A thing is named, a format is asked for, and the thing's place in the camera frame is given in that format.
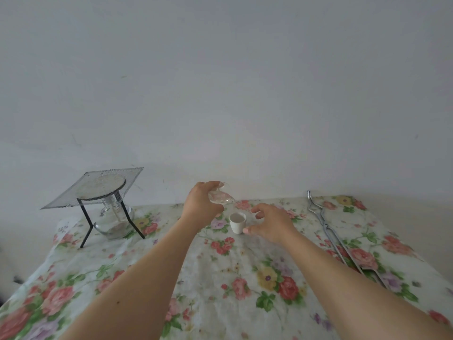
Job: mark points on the person's right forearm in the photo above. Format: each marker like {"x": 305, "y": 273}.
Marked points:
{"x": 339, "y": 283}

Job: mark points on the clear glass alcohol lamp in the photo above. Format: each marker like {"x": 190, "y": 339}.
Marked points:
{"x": 115, "y": 223}

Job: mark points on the silver metal crucible tongs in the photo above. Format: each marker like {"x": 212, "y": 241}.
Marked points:
{"x": 329, "y": 233}

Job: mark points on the small clear glass beaker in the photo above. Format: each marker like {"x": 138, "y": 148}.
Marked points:
{"x": 222, "y": 197}

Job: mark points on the small white ceramic crucible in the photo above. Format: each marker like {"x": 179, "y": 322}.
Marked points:
{"x": 237, "y": 223}

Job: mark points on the black metal tripod stand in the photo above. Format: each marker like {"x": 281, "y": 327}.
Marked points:
{"x": 86, "y": 223}

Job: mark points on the person's right thumb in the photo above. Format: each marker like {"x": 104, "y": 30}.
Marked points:
{"x": 252, "y": 229}

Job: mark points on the person's right hand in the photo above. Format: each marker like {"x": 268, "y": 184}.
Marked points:
{"x": 274, "y": 224}

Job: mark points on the floral print tablecloth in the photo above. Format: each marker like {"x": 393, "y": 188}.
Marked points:
{"x": 233, "y": 272}

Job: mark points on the person's left forearm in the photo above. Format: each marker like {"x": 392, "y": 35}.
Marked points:
{"x": 141, "y": 279}

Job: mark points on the person's left hand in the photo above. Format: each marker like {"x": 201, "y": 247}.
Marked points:
{"x": 198, "y": 205}

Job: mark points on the person's left fingers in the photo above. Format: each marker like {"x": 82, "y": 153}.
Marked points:
{"x": 214, "y": 208}

